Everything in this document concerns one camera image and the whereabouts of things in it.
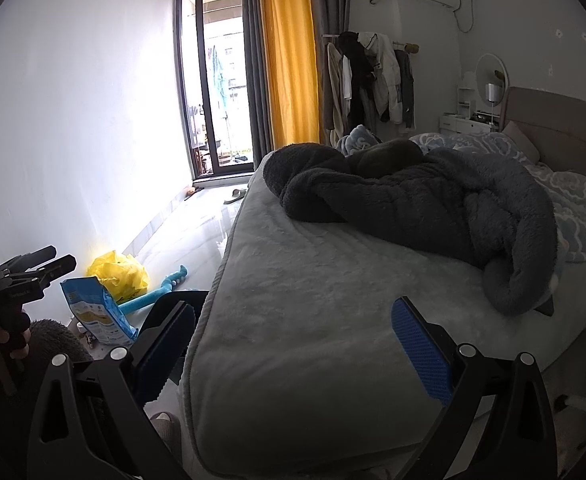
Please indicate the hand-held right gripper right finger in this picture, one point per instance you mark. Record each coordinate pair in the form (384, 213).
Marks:
(420, 355)

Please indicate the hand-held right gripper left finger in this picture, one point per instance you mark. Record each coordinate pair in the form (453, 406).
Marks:
(165, 355)

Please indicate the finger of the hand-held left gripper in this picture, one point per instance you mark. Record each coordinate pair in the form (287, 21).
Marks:
(55, 267)
(33, 257)

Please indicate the blue plush toy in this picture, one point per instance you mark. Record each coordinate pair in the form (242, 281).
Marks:
(143, 302)

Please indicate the blue snack bag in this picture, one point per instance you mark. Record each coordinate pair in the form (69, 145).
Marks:
(98, 312)

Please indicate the yellow plastic bag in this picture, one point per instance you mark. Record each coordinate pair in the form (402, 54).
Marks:
(118, 272)

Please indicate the person's grey fuzzy clothing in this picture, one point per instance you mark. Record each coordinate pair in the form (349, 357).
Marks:
(53, 340)

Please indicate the grey slipper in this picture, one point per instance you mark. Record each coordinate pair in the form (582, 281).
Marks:
(235, 195)
(165, 425)

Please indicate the grey bed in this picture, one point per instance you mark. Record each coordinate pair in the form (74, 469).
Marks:
(323, 310)

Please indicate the dark grey fleece blanket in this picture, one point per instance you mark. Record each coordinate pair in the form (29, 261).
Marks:
(423, 200)

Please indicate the small orange object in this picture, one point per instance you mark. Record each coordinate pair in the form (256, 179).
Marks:
(191, 191)

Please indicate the brown pillow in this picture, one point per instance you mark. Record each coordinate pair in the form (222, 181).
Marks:
(388, 157)

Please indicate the light blue plush cushion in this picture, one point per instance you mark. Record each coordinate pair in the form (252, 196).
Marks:
(358, 140)

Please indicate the black framed sliding door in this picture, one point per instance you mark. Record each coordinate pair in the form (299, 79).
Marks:
(185, 85)

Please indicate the blue cloud patterned duvet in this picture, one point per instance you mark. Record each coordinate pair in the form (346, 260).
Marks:
(583, 200)

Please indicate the white dresser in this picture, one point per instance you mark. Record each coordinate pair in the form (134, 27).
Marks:
(453, 122)

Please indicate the beige pillow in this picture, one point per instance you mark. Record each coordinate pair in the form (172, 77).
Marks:
(520, 142)

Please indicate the grey shirt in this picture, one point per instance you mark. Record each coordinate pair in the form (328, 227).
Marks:
(407, 90)

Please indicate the beige headboard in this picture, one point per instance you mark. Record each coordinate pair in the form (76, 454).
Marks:
(563, 130)

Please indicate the white cylindrical lamp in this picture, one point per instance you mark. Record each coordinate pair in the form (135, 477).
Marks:
(493, 91)

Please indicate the beige coat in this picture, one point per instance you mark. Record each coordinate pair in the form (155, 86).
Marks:
(333, 90)

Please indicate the dark grey curtain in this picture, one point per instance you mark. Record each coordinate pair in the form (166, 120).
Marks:
(255, 60)

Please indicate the round mirror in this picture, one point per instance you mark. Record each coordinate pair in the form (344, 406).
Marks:
(485, 72)

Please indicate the white jacket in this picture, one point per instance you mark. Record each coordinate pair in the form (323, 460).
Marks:
(385, 60)

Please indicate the clothes rack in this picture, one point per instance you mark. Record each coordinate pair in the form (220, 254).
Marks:
(413, 48)

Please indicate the yellow curtain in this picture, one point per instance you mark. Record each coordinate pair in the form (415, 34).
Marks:
(288, 60)

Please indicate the grey brown curtain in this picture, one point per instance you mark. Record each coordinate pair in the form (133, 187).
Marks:
(330, 0)

